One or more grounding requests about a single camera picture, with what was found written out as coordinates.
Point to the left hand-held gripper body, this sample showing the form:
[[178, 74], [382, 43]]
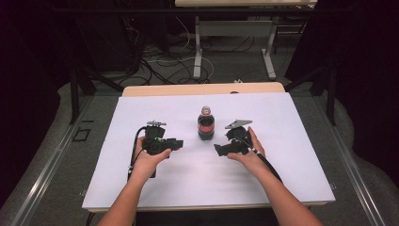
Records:
[[154, 141]]

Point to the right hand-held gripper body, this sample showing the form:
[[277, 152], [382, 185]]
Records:
[[239, 133]]

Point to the cola bottle with red label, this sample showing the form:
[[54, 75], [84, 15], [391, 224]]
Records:
[[206, 125]]

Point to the person's right hand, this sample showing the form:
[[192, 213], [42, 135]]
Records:
[[251, 158]]

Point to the person's left hand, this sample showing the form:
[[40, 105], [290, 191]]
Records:
[[147, 163]]

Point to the white table mat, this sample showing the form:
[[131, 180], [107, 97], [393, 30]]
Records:
[[200, 179]]

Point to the black metal stand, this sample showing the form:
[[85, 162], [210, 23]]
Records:
[[81, 81], [329, 91]]

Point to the black curtain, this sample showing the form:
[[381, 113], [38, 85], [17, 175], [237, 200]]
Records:
[[367, 78], [28, 62]]

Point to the white metal frame desk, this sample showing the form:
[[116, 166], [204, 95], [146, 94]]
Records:
[[233, 28]]

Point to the aluminium floor rail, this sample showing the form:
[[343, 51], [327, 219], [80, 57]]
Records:
[[47, 175], [354, 175]]

